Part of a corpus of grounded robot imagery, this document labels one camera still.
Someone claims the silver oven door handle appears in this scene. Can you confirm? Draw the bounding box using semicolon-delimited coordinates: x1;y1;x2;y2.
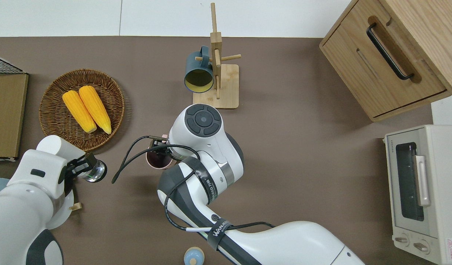
414;155;431;206

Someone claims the yellow corn cob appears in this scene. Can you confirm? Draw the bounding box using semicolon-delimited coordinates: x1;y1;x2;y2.
78;85;112;135
62;90;98;134

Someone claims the grey plate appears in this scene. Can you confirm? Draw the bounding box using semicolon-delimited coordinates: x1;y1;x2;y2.
45;182;74;230

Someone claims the brown table mat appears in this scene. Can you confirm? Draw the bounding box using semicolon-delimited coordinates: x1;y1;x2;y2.
0;36;434;265

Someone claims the light wooden cabinet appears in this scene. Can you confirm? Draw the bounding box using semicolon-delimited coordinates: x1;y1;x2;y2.
319;0;452;123

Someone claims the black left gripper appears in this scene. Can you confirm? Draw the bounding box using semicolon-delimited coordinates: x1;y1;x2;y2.
59;153;97;194

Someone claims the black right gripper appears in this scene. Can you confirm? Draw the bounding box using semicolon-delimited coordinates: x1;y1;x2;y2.
152;142;174;157

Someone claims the small blue bell button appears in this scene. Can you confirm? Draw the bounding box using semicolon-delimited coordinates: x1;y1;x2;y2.
184;247;205;265

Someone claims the wooden wire grid shelf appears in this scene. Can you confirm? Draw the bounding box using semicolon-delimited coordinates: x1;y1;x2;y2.
0;53;29;162

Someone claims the wooden mug rack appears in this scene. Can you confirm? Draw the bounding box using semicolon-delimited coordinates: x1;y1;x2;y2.
192;3;242;109

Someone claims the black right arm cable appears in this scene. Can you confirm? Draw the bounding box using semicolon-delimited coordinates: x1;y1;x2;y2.
112;135;276;236

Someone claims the white toaster oven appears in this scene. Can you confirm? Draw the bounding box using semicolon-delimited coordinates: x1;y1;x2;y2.
383;124;452;265

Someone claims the black cabinet handle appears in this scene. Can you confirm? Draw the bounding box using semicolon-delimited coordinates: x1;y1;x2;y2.
366;23;415;81

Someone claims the white bottle with steel base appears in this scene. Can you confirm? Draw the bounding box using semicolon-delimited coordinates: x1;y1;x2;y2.
36;135;108;183

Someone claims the dark blue mug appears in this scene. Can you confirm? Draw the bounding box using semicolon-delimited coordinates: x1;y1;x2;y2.
184;45;214;93

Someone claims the brown wicker basket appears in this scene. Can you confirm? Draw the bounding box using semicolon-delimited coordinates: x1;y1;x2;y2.
39;69;125;152

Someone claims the pink mug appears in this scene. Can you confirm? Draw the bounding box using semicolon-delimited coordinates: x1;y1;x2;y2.
146;145;175;170

